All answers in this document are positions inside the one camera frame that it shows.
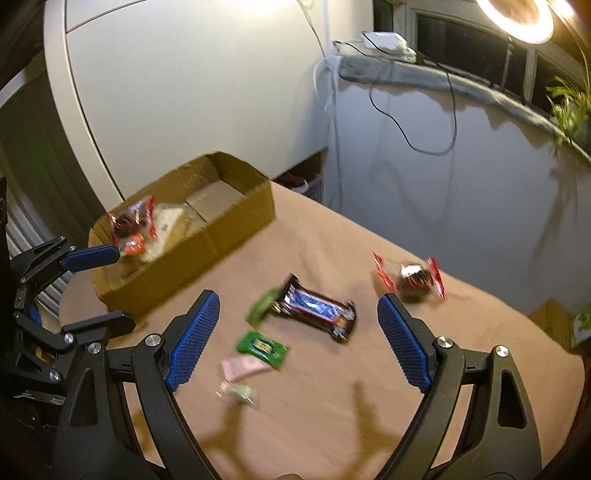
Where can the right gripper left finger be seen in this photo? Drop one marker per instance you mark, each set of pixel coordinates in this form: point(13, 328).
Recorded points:
point(186, 337)

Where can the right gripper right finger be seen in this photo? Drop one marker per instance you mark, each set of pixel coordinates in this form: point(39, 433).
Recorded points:
point(411, 341)

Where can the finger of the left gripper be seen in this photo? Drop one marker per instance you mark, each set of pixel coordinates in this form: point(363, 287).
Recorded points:
point(90, 258)
point(101, 328)

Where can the red clear chocolate cake packet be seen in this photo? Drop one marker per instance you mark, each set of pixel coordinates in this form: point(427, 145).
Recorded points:
point(135, 219)

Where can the red clear snack packet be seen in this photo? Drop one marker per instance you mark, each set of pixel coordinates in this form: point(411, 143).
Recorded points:
point(411, 281)

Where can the brown Snickers bar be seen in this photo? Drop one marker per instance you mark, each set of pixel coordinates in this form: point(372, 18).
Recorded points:
point(316, 310)

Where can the green candy packet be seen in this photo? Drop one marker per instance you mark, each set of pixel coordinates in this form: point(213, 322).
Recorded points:
point(262, 307)
point(270, 351)

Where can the pink candy packet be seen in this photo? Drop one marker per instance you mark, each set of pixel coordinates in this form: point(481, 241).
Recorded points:
point(240, 367)

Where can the clear wrapped small candy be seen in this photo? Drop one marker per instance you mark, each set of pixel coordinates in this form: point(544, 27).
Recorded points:
point(238, 394)

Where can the snack bag in box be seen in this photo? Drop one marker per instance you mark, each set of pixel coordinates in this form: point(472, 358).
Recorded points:
point(169, 221)

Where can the cardboard box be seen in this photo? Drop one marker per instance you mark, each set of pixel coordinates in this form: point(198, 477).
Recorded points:
point(228, 201)

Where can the green white carton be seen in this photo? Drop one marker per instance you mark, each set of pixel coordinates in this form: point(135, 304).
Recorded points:
point(581, 328)

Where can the grey sill mat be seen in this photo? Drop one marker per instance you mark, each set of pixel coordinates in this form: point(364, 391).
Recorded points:
point(378, 74)

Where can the green potted plant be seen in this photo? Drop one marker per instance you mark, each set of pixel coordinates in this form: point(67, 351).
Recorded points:
point(570, 104)

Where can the white power adapter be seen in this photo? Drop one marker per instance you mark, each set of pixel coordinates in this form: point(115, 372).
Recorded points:
point(386, 45)

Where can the ring light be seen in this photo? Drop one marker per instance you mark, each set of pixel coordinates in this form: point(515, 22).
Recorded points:
point(529, 21)

